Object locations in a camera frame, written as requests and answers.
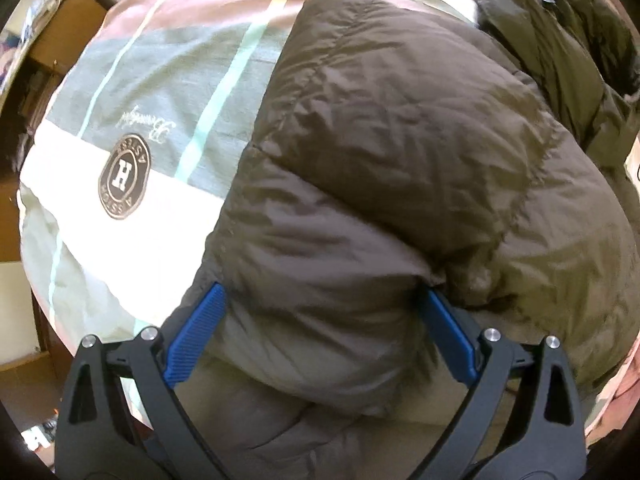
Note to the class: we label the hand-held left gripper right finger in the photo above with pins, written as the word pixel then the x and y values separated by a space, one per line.
pixel 448 334

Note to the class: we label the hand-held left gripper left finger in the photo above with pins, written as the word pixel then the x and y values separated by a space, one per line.
pixel 196 329

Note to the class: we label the brown puffer jacket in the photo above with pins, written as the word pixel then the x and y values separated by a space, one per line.
pixel 375 160

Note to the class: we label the pink cloth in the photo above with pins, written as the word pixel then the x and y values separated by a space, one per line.
pixel 620 390

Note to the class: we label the striped bed quilt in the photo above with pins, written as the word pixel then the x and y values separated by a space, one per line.
pixel 150 85

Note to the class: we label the olive green jacket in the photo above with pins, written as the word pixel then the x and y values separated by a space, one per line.
pixel 550 50

